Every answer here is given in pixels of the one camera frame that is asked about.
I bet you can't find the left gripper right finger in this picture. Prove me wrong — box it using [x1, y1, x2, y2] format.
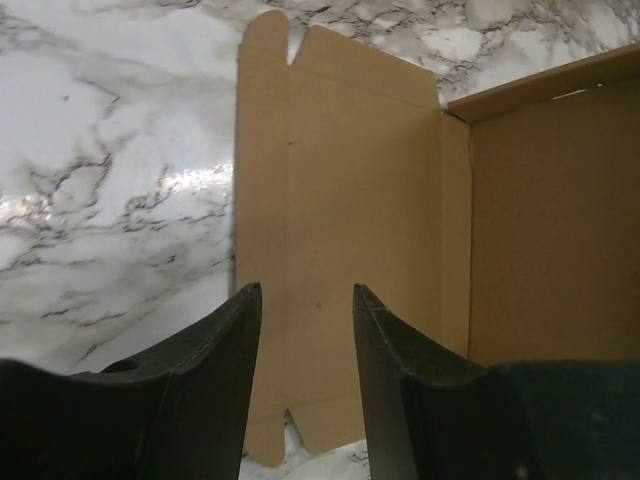
[353, 284, 639, 479]

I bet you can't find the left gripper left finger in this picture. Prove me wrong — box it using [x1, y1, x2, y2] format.
[1, 283, 262, 479]

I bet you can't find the brown cardboard box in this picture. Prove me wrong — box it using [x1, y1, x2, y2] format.
[235, 10, 639, 466]

